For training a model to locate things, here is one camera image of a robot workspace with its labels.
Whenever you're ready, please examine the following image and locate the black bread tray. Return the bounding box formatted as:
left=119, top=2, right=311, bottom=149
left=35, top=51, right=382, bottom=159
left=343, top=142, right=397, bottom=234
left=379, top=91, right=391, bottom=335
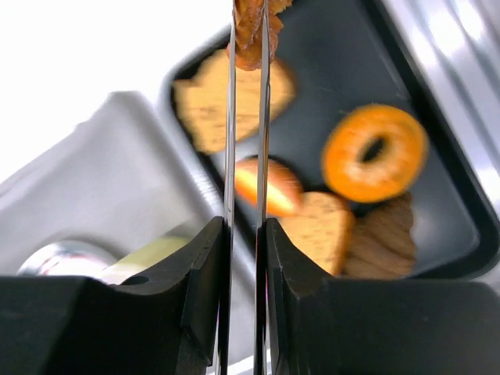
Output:
left=158, top=0, right=500, bottom=282

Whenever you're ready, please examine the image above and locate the grey cloth placemat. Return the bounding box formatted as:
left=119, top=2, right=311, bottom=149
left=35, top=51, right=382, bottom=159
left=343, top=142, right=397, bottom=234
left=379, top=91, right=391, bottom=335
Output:
left=0, top=90, right=259, bottom=375

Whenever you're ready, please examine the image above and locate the seeded bread slice far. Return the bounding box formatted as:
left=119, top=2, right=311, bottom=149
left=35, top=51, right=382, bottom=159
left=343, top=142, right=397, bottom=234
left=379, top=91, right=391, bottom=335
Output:
left=173, top=50, right=296, bottom=154

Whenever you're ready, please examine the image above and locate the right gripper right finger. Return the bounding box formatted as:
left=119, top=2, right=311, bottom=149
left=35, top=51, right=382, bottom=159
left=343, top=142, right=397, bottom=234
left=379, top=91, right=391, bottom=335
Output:
left=252, top=0, right=500, bottom=375

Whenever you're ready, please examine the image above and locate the orange round bun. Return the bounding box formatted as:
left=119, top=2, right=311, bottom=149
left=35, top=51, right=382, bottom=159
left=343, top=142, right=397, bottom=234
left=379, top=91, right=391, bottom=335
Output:
left=234, top=158, right=303, bottom=217

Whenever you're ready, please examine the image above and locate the orange glazed donut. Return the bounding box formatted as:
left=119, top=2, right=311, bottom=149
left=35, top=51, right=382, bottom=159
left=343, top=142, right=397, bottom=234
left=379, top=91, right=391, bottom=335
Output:
left=320, top=104, right=429, bottom=203

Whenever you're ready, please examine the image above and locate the brown croissant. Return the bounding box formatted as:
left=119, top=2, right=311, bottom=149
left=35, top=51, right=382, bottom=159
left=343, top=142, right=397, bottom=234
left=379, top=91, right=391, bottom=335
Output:
left=342, top=192, right=416, bottom=280

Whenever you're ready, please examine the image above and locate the pale green mug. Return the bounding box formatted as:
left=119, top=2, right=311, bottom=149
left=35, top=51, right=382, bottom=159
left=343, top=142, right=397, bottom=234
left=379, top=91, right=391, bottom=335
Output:
left=17, top=236, right=191, bottom=284

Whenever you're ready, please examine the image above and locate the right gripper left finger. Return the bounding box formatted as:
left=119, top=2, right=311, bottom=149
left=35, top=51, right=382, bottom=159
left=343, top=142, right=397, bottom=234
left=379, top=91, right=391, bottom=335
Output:
left=0, top=0, right=238, bottom=375

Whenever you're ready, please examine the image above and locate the seeded bread slice near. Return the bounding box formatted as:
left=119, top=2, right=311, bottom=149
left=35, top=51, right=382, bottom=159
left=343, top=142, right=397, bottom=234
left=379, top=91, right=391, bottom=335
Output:
left=280, top=191, right=355, bottom=276

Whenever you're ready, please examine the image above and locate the seeded bread slice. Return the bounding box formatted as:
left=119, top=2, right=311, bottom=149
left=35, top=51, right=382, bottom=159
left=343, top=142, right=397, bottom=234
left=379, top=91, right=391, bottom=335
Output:
left=173, top=50, right=296, bottom=154
left=280, top=191, right=355, bottom=276

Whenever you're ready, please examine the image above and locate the golden twisted pastry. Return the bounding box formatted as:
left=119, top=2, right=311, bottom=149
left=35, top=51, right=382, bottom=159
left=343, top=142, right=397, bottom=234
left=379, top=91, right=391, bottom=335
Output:
left=234, top=0, right=293, bottom=71

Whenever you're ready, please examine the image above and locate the aluminium frame rail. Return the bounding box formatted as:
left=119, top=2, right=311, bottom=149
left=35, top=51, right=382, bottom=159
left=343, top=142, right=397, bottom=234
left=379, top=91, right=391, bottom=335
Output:
left=384, top=1, right=499, bottom=210

